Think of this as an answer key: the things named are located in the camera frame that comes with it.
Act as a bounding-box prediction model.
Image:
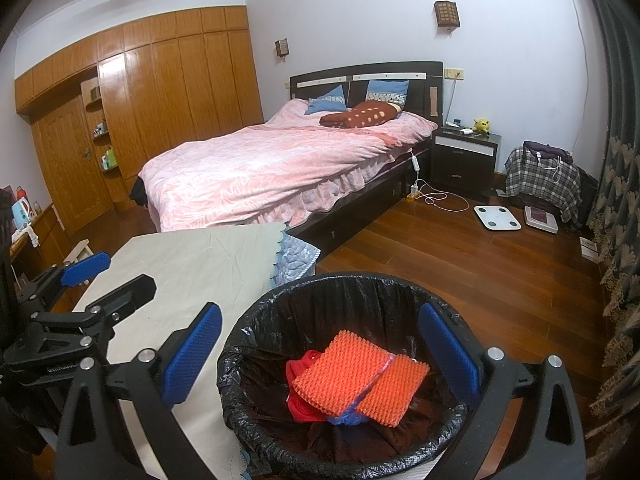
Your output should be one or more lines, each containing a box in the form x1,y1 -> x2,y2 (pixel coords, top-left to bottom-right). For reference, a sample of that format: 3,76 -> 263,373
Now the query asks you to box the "white wall pipe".
569,0 -> 602,151

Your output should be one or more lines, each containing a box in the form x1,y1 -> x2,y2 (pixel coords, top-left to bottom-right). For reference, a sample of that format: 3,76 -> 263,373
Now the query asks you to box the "plaid cloth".
504,145 -> 583,223

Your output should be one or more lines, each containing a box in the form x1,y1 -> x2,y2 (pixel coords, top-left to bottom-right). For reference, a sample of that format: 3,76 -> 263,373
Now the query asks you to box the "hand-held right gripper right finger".
419,301 -> 588,480

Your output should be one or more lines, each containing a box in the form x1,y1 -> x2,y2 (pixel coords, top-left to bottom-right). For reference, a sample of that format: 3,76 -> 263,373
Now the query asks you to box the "wooden door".
32,95 -> 113,233

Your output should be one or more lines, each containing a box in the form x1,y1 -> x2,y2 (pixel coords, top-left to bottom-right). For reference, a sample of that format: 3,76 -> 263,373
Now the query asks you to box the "black bag lined trash bin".
216,271 -> 488,479

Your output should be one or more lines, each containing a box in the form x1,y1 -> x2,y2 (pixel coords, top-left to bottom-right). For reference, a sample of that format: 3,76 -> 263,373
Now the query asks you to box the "small wooden stool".
62,240 -> 93,266

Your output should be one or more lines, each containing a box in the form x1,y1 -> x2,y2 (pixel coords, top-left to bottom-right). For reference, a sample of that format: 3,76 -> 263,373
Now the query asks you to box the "black luggage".
575,170 -> 601,226

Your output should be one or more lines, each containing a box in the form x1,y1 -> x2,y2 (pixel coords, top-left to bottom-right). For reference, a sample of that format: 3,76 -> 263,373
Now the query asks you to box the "red knitted glove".
286,351 -> 328,423

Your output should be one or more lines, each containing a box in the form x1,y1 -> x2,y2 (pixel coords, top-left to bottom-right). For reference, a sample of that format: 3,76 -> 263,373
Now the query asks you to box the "dark purple bag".
522,141 -> 575,163

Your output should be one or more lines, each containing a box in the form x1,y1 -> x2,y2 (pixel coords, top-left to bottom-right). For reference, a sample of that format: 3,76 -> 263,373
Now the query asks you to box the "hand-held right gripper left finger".
55,301 -> 223,480

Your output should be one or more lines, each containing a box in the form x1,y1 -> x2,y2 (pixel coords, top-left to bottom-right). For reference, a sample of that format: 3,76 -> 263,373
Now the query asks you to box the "orange foam net pad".
291,330 -> 401,417
356,355 -> 432,429

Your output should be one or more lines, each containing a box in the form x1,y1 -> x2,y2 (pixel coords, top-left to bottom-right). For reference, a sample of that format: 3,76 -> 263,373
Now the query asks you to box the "dark patterned curtain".
575,0 -> 640,461

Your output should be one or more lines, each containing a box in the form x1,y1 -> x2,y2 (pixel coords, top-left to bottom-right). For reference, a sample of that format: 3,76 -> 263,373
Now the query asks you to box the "dark nightstand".
431,126 -> 502,201

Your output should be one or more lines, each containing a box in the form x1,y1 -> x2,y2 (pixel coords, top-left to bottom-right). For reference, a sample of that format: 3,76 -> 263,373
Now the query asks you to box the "white floor cable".
417,180 -> 471,212

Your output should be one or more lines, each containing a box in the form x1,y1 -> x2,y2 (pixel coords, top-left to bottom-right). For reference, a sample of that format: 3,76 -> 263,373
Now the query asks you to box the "large brown wall lamp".
434,1 -> 461,31

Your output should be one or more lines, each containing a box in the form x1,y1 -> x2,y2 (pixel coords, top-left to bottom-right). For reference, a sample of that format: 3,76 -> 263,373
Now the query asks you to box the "wooden wardrobe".
15,6 -> 263,211

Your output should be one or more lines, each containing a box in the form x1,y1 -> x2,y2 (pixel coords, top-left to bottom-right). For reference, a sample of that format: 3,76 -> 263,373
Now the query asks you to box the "blue quilted cloth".
270,232 -> 321,288

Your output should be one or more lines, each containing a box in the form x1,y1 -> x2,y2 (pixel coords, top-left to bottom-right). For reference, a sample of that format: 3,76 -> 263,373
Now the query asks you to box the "dark wooden bed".
131,61 -> 446,256

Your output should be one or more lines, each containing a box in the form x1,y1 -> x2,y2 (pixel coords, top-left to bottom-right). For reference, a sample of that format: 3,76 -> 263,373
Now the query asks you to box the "blue pillow with patterned band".
366,79 -> 410,107

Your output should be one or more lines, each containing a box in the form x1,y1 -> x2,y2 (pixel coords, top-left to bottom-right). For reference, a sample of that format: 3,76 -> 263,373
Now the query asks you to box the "brown dotted pillow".
320,101 -> 403,128

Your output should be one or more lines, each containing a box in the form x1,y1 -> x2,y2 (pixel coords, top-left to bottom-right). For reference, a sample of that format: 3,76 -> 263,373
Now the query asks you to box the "wooden side cabinet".
10,202 -> 71,281

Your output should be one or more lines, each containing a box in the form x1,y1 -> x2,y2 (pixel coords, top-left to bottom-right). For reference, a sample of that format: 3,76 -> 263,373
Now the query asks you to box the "white bathroom scale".
474,205 -> 522,231

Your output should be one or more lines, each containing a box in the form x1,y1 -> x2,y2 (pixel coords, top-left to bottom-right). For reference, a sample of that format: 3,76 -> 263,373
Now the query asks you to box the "white scale with red top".
523,206 -> 560,233

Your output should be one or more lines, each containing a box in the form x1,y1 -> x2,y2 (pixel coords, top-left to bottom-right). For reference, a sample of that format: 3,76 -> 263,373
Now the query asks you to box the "pink floral blanket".
138,99 -> 437,233

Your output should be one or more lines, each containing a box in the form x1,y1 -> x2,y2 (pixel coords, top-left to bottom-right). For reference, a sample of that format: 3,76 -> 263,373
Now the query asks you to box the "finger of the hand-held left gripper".
16,252 -> 111,312
31,273 -> 157,349

